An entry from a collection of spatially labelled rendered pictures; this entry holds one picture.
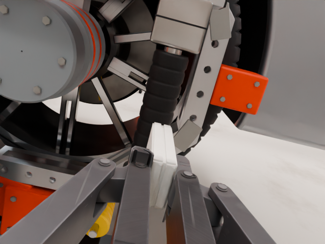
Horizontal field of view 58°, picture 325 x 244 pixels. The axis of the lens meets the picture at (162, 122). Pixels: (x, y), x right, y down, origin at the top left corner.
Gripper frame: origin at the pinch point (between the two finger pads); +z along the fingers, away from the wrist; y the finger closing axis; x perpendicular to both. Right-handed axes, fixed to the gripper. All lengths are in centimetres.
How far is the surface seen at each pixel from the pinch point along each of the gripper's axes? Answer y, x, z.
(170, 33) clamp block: -0.7, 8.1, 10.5
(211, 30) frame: 6.6, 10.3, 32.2
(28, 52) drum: -16.3, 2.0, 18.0
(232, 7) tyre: 10.8, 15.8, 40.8
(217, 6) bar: 3.3, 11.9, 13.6
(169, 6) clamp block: -1.4, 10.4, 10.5
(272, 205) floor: 103, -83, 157
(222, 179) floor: 72, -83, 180
